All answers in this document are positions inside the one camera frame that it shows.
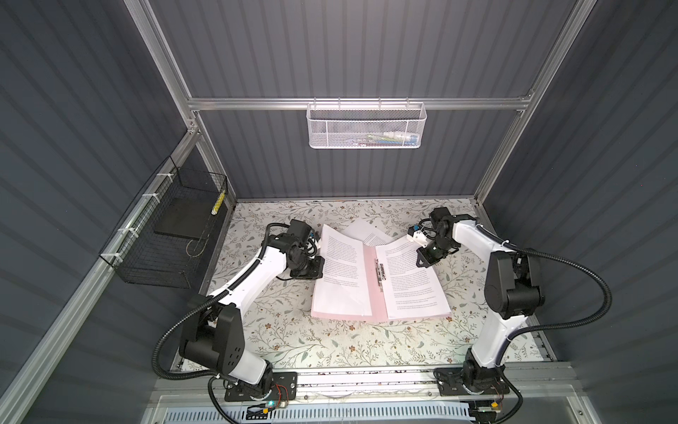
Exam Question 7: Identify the pink file folder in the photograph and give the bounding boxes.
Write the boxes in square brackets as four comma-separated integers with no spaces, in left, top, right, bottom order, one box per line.
[311,243,452,324]

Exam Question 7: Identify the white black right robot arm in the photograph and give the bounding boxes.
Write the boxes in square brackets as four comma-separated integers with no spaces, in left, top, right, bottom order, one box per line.
[408,207,545,395]

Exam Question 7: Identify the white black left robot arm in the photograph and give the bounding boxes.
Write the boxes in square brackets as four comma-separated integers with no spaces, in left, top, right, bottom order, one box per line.
[178,219,324,398]

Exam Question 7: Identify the metal folder clip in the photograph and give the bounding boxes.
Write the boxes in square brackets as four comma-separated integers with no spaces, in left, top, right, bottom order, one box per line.
[374,260,385,291]

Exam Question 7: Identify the floral patterned table mat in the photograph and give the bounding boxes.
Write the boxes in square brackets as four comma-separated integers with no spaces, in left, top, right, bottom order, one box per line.
[209,199,489,369]

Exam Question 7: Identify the yellow marker pen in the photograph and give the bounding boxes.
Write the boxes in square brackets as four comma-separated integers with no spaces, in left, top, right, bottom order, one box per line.
[210,191,226,216]

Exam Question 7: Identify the pens in white basket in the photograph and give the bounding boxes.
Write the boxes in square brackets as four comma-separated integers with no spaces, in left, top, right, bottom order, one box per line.
[351,132,420,148]

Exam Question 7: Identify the black foam pad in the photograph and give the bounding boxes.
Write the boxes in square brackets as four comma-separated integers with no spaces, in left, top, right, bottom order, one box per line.
[154,198,215,240]

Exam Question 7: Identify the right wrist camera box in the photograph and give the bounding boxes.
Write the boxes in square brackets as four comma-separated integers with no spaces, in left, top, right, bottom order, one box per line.
[407,224,434,247]

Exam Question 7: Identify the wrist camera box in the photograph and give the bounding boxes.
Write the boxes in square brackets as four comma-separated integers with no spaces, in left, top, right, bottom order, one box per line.
[287,219,313,243]
[407,224,434,247]

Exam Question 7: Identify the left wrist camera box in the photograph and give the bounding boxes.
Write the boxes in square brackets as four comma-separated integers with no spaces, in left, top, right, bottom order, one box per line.
[287,219,313,243]

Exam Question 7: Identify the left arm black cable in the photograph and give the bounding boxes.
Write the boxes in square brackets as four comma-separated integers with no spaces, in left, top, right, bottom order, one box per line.
[151,222,292,424]

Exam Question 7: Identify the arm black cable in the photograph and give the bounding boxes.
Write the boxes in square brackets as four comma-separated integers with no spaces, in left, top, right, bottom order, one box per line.
[151,222,292,424]
[417,216,613,424]

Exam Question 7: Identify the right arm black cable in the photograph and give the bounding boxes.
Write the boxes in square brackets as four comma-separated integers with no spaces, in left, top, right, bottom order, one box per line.
[417,216,613,424]

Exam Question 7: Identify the white wire mesh basket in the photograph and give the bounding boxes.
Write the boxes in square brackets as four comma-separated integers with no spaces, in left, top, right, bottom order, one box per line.
[305,106,427,149]

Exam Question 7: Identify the black wire basket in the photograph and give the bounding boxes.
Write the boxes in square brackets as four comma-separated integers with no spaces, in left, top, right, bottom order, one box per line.
[100,158,229,289]

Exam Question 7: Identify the horizontal aluminium frame bar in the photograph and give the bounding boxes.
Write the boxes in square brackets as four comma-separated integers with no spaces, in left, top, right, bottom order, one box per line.
[187,96,531,111]

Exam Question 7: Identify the white vented cable duct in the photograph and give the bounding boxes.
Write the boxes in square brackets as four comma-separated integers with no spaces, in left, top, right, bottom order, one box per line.
[161,402,472,424]

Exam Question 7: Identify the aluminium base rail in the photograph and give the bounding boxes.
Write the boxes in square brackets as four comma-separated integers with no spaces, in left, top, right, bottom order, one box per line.
[148,361,584,406]

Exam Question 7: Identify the aluminium corner frame post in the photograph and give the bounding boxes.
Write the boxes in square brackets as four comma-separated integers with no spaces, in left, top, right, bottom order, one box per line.
[124,0,238,205]

